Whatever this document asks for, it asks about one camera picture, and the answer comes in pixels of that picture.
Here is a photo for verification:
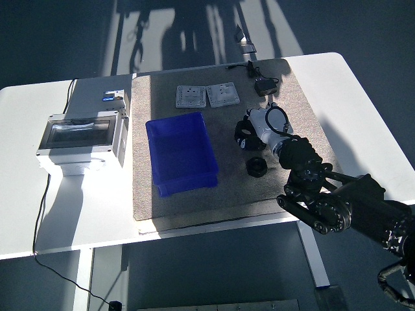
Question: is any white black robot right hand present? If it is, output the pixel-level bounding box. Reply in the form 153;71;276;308
234;102;294;152

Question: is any blue plastic box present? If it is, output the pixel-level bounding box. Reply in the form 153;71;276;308
145;111;220;198

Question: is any white distribution box clear lid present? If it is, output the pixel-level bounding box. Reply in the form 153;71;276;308
35;109;130;176

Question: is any white square socket plate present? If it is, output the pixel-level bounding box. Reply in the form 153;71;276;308
174;84;208;109
206;81;241;108

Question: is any grey-brown table mat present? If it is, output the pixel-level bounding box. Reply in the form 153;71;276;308
131;58;344;231

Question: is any white table leg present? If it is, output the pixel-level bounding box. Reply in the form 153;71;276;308
73;248;95;311
296;222;331;289

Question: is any circuit breaker with blue label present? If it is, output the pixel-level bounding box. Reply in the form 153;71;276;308
101;89;131;113

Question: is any black cable loop on hand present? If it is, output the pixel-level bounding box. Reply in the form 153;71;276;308
265;106;294;141

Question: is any black power adapter with cord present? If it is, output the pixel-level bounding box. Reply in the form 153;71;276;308
226;60;280;97

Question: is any thin black cable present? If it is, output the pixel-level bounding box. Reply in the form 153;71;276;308
32;174;113;305
63;78;78;114

